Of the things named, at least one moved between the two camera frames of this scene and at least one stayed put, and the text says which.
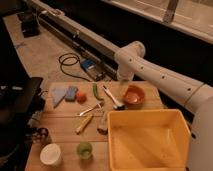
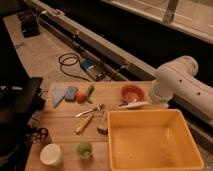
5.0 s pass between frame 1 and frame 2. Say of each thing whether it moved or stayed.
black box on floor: stayed
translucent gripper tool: moved
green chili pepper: moved
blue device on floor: stayed
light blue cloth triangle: stayed
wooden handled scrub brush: stayed
